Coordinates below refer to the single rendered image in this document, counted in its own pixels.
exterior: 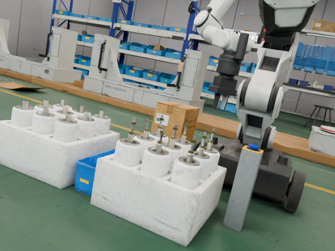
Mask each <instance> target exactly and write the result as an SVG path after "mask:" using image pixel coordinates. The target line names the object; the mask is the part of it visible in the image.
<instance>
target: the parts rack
mask: <svg viewBox="0 0 335 251"><path fill-rule="evenodd" d="M56 1H57V0H54V1H53V9H52V17H51V26H50V33H51V30H52V26H53V25H54V18H55V17H56V18H62V19H66V20H65V21H67V20H68V24H67V29H70V23H76V24H82V25H88V26H94V27H101V28H107V29H110V34H109V36H110V37H113V38H118V37H119V36H120V35H121V34H122V33H123V32H124V36H123V41H126V42H127V41H128V35H129V32H130V31H124V30H121V28H128V29H134V30H141V31H147V32H154V33H160V34H167V35H172V36H173V37H172V38H170V39H176V40H182V41H184V42H183V47H182V52H181V57H180V60H178V59H173V58H167V57H162V56H157V55H151V54H146V53H141V52H136V51H131V50H125V49H119V52H118V53H120V59H119V61H118V59H117V62H118V63H120V64H124V58H125V54H127V55H132V56H137V57H142V58H147V59H152V60H158V61H163V62H167V63H172V64H178V65H179V63H180V62H181V59H182V58H183V56H184V54H185V49H189V48H190V46H191V45H192V43H193V45H192V47H191V48H190V50H191V49H192V50H196V51H197V49H198V46H199V43H201V44H208V45H212V43H209V42H206V41H205V40H204V39H203V38H202V37H201V36H200V35H199V34H198V32H197V29H196V32H194V31H193V30H192V28H193V23H194V19H195V14H196V15H197V11H198V12H200V11H201V9H199V8H198V7H197V4H198V2H197V1H193V2H194V8H195V10H194V11H193V12H192V13H189V14H190V15H189V18H188V19H189V20H188V23H187V24H188V25H187V30H186V33H182V32H175V31H168V30H161V29H155V28H148V27H141V26H134V25H128V24H121V23H117V17H118V11H119V7H120V9H121V11H122V9H123V11H124V8H123V6H122V3H119V2H114V9H113V15H112V21H111V22H107V21H101V20H94V19H87V18H80V17H74V16H67V15H60V14H55V12H56V10H55V9H56ZM61 1H62V0H61ZM121 1H123V2H125V3H127V4H128V5H129V6H128V12H127V15H126V13H125V11H124V13H123V11H122V14H123V16H124V14H125V16H126V18H125V16H124V19H125V20H131V17H132V11H133V6H134V1H129V3H128V2H127V1H125V0H121ZM62 3H63V1H62ZM120 4H121V6H122V8H121V6H120ZM63 5H64V7H65V8H66V6H65V4H64V3H63ZM72 7H73V0H71V1H70V9H69V11H68V9H67V8H66V10H67V12H70V13H72ZM65 21H63V22H62V23H61V24H60V25H59V26H61V25H62V24H63V23H64V22H65ZM59 26H58V27H59ZM115 30H120V32H119V33H118V34H117V35H116V36H115V37H114V35H115ZM132 33H134V32H132ZM135 33H136V32H135ZM191 33H193V34H191ZM119 34H120V35H119ZM138 34H140V33H138ZM142 34H143V33H142ZM118 35H119V36H118ZM145 35H147V34H145ZM148 35H149V34H148ZM151 36H153V35H151ZM154 36H155V35H154ZM157 37H159V36H157ZM160 37H162V36H160ZM164 38H166V37H164ZM167 38H168V37H167ZM189 42H192V43H191V44H190V46H189ZM76 45H80V46H85V47H91V48H93V43H88V42H82V41H77V43H76ZM259 45H260V44H256V43H253V44H252V48H251V50H250V51H252V52H257V50H258V47H259ZM73 67H77V68H82V69H86V70H89V69H90V67H89V66H85V65H80V64H76V63H74V64H73ZM216 69H217V67H216V66H210V65H207V69H206V70H208V71H214V72H216ZM120 75H121V77H122V78H125V79H129V80H133V81H138V82H142V83H146V84H151V85H155V86H159V87H164V88H167V84H165V83H160V82H156V81H151V80H147V79H143V78H138V77H133V76H129V75H126V74H120ZM238 76H239V77H245V78H249V77H250V78H252V76H253V73H248V72H242V71H239V75H238ZM201 96H202V97H207V98H211V99H214V96H215V95H213V94H209V93H204V92H201ZM227 102H228V103H233V104H236V99H232V98H228V101H227Z"/></svg>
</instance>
